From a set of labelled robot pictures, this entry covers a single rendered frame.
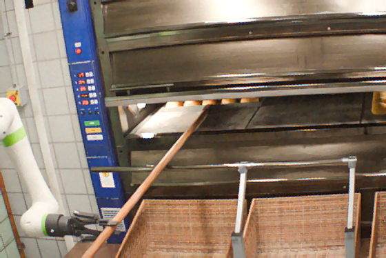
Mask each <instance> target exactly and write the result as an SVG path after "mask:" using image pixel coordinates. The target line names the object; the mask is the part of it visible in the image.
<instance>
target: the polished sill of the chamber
mask: <svg viewBox="0 0 386 258"><path fill-rule="evenodd" d="M183 134H184V132H162V133H148V134H133V135H127V136H126V138H125V145H126V146H139V145H155V144H172V143H176V142H177V141H178V140H179V139H180V138H181V136H182V135H183ZM373 134H386V122H380V123H344V124H331V125H317V126H291V127H277V128H249V129H235V130H206V131H194V132H193V133H192V134H191V135H190V136H189V138H188V139H187V140H186V142H185V143H205V142H222V141H254V140H270V139H301V138H317V137H332V136H346V135H373Z"/></svg>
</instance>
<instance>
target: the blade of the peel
mask: <svg viewBox="0 0 386 258"><path fill-rule="evenodd" d="M265 98H266V97H262V98H261V100H259V102H257V101H250V102H240V103H220V104H212V105H213V110H214V109H226V108H246V107H257V106H261V105H262V104H263V102H264V101H265ZM204 106H205V105H203V104H202V105H197V106H177V107H166V104H165V105H164V106H163V107H162V108H161V112H182V111H193V110H202V109H203V108H204Z"/></svg>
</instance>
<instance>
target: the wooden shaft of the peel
mask: <svg viewBox="0 0 386 258"><path fill-rule="evenodd" d="M207 114H208V110H207V109H204V110H203V111H202V112H201V114H200V115H199V116H198V117H197V118H196V119H195V120H194V122H193V123H192V124H191V126H190V127H189V128H188V129H187V130H186V131H185V132H184V134H183V135H182V136H181V138H180V139H179V140H178V141H177V142H176V143H175V144H174V146H173V147H172V148H171V149H170V151H169V152H168V153H167V154H166V156H164V158H163V159H162V160H161V161H160V163H159V164H158V166H157V167H156V168H155V169H154V171H152V172H151V173H150V175H149V176H148V177H147V179H146V180H145V181H144V182H143V183H142V184H141V187H140V188H138V189H137V191H136V192H135V193H134V194H133V195H132V196H131V197H130V199H129V200H128V202H127V203H126V204H125V205H124V207H123V208H122V209H121V210H120V211H119V212H118V214H117V215H116V216H115V218H114V219H113V220H112V221H119V224H117V225H116V226H107V227H105V230H104V231H103V232H102V233H101V234H100V236H99V237H97V238H96V241H94V243H93V244H92V245H91V246H90V247H89V249H88V250H87V251H86V252H85V254H84V255H83V256H82V258H93V256H95V254H96V253H97V251H98V250H99V249H100V248H101V246H102V245H103V244H104V243H105V241H106V240H108V238H109V237H110V235H111V234H112V233H113V232H114V230H115V229H116V228H117V226H118V225H120V223H121V222H122V220H123V219H125V217H126V215H127V214H128V213H129V211H131V209H132V208H133V207H134V205H135V203H137V201H138V200H139V199H140V198H141V197H142V196H143V194H144V192H145V191H146V190H147V189H148V188H149V187H150V185H151V184H152V183H153V181H154V180H155V179H156V178H157V177H158V175H159V174H161V173H162V170H163V169H164V167H166V166H167V164H168V163H169V162H170V160H171V159H172V158H173V156H174V155H175V154H176V153H177V152H178V150H179V149H180V148H181V146H182V145H183V144H184V143H185V142H186V140H187V139H188V138H189V136H190V135H191V134H192V133H193V132H194V130H195V129H196V128H197V126H198V125H199V124H200V123H201V122H202V120H203V119H204V118H205V116H206V115H207Z"/></svg>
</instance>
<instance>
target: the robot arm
mask: <svg viewBox="0 0 386 258"><path fill-rule="evenodd" d="M0 142H1V144H2V146H3V147H4V149H5V151H6V153H7V155H8V156H9V158H10V160H11V162H12V164H13V165H14V166H15V168H16V171H17V173H18V174H19V176H20V178H21V181H22V183H23V184H24V186H25V188H26V192H27V194H28V196H29V198H30V200H31V202H32V207H30V209H29V210H28V211H26V212H25V213H24V214H23V215H22V217H21V220H20V226H21V229H22V231H23V233H24V234H26V235H27V236H28V237H32V238H34V237H36V238H37V237H42V236H44V237H64V236H75V237H78V238H79V239H80V242H81V243H83V242H86V241H96V240H97V237H99V236H100V234H101V233H102V232H103V231H100V230H94V229H89V228H86V227H85V226H84V225H92V224H99V226H116V225H117V224H119V221H109V219H100V217H99V215H98V214H96V213H91V212H79V211H78V210H75V211H74V212H73V217H71V216H64V215H63V214H59V205H58V202H57V201H56V199H55V198H54V196H53V194H52V193H51V191H50V189H49V188H48V187H47V185H46V182H45V180H44V178H43V176H42V175H41V173H40V171H39V167H38V165H37V163H36V161H35V159H34V155H33V153H32V150H31V147H30V144H29V141H28V138H27V135H26V132H25V129H24V127H23V124H22V121H21V119H20V116H19V113H18V112H17V107H16V106H15V105H14V103H13V102H12V101H11V100H9V99H6V98H0ZM77 217H81V218H89V219H83V220H80V219H79V218H77ZM85 234H88V235H93V236H87V237H85V236H82V235H85Z"/></svg>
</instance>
